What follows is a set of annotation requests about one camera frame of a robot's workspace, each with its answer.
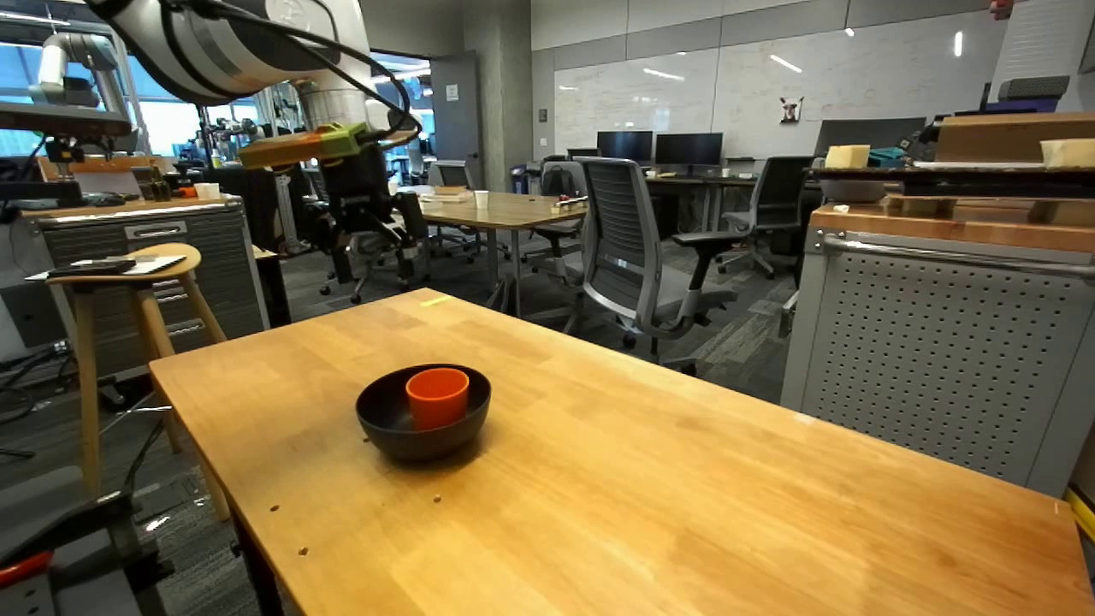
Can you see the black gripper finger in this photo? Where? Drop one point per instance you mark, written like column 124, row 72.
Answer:
column 344, row 254
column 407, row 235

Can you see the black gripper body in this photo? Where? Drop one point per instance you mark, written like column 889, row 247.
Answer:
column 361, row 184

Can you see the orange plastic cup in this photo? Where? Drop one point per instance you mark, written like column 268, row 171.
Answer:
column 434, row 395

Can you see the black bowl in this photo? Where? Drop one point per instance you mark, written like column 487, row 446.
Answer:
column 394, row 430

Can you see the wooden meeting table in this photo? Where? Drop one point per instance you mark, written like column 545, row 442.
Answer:
column 499, row 210

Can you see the grey cabinet with labels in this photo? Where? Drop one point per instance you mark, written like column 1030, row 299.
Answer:
column 192, row 262

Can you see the grey low-back office chair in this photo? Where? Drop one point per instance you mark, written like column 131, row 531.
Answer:
column 557, row 198

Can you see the grey mesh office chair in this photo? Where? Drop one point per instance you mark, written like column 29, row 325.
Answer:
column 620, row 243

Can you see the small black computer monitor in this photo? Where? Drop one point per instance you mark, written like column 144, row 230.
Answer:
column 625, row 145

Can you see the wooden stool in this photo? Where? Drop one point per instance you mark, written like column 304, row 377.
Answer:
column 114, row 310

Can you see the wide black computer monitor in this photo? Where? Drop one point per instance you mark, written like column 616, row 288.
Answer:
column 689, row 148

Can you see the white overhead lamp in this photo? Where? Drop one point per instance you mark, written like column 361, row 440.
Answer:
column 52, row 65

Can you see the black office chair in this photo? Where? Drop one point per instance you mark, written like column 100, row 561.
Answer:
column 779, row 198

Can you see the light wooden block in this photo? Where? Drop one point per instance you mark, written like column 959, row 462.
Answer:
column 847, row 156

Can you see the grey perforated metal cabinet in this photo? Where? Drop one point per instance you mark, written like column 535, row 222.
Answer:
column 944, row 354

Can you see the wooden shelf unit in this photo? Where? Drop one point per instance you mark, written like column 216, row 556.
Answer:
column 978, row 210

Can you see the orange green wrist camera mount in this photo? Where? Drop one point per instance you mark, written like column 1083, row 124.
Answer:
column 303, row 145

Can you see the glass whiteboard wall panel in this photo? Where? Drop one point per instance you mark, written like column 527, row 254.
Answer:
column 821, row 87

